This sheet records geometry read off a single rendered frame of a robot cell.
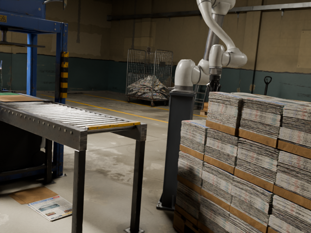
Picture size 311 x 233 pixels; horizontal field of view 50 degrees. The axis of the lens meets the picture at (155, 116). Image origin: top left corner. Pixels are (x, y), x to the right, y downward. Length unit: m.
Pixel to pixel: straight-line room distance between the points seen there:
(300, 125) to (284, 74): 7.41
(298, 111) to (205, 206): 0.93
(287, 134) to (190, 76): 1.22
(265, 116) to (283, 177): 0.33
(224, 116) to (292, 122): 0.48
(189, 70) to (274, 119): 1.13
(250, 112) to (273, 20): 7.56
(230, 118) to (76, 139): 0.91
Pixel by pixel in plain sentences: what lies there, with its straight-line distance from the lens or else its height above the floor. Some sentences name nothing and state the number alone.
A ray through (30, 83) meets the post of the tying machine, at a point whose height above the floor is 0.91.
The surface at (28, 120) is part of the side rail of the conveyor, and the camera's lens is 2.48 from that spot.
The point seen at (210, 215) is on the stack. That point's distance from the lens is 2.25.
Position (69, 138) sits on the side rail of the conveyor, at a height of 0.73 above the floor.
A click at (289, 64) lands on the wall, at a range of 9.06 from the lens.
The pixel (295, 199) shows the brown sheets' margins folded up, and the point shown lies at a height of 0.62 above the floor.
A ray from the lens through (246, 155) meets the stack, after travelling 1.93.
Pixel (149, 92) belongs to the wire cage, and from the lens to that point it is 9.90.
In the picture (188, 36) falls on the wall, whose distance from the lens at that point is 10.74.
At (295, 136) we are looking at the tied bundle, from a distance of 1.70.
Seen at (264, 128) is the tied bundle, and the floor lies 0.92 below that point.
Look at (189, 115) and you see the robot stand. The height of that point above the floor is 0.83.
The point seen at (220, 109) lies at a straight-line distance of 2.07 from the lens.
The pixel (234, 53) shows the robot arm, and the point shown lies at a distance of 2.45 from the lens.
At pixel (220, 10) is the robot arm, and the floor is 1.67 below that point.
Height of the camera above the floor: 1.19
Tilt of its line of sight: 8 degrees down
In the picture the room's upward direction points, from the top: 4 degrees clockwise
